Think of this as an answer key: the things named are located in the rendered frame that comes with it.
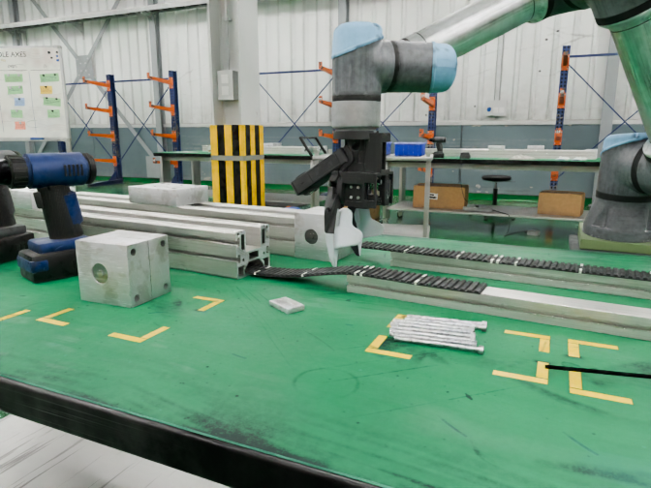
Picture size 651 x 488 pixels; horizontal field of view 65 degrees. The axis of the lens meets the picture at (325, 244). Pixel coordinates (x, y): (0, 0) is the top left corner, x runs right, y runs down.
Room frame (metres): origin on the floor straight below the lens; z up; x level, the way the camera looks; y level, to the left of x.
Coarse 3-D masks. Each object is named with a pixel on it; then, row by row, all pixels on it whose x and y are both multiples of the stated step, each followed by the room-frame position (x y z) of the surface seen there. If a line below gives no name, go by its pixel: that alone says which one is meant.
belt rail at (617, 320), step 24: (360, 288) 0.78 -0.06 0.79; (384, 288) 0.77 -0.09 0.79; (408, 288) 0.75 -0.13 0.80; (432, 288) 0.73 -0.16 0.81; (480, 312) 0.69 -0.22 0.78; (504, 312) 0.68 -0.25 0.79; (528, 312) 0.67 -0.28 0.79; (552, 312) 0.65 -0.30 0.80; (576, 312) 0.63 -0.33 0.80; (600, 312) 0.62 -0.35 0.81; (624, 312) 0.62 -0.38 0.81; (648, 312) 0.62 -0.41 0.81; (624, 336) 0.61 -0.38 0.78; (648, 336) 0.60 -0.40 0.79
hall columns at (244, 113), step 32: (256, 0) 4.37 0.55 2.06; (224, 32) 4.35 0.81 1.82; (256, 32) 4.36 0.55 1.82; (224, 64) 4.35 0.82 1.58; (256, 64) 4.35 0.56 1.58; (256, 96) 4.34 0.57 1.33; (224, 128) 4.17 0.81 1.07; (256, 128) 4.29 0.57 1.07; (224, 160) 4.18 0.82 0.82; (256, 160) 4.27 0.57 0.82; (224, 192) 4.19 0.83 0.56; (256, 192) 4.26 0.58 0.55
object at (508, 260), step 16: (432, 256) 0.92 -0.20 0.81; (448, 256) 0.91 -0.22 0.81; (464, 256) 0.90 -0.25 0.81; (480, 256) 0.91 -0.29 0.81; (496, 256) 0.90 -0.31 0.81; (576, 272) 0.80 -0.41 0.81; (592, 272) 0.79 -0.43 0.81; (608, 272) 0.79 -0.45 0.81; (624, 272) 0.79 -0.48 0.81; (640, 272) 0.80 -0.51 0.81
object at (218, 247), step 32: (32, 224) 1.15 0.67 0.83; (96, 224) 1.06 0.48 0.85; (128, 224) 1.00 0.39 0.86; (160, 224) 0.96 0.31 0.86; (192, 224) 1.01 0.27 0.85; (224, 224) 0.97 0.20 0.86; (256, 224) 0.95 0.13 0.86; (192, 256) 0.92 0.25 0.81; (224, 256) 0.89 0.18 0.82; (256, 256) 0.92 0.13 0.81
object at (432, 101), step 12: (276, 72) 9.23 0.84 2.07; (288, 72) 9.14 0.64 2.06; (300, 72) 9.04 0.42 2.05; (408, 96) 8.27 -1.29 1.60; (420, 96) 7.54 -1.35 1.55; (432, 96) 8.07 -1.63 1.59; (396, 108) 8.34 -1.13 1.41; (432, 108) 8.06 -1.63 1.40; (432, 120) 8.06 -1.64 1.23; (288, 132) 9.15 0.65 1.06; (420, 132) 7.53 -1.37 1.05; (432, 132) 8.04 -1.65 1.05; (312, 144) 8.97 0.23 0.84; (336, 144) 8.72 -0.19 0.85; (432, 144) 8.06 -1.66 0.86; (420, 168) 7.52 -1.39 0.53; (432, 168) 8.05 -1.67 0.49; (432, 180) 8.15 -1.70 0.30
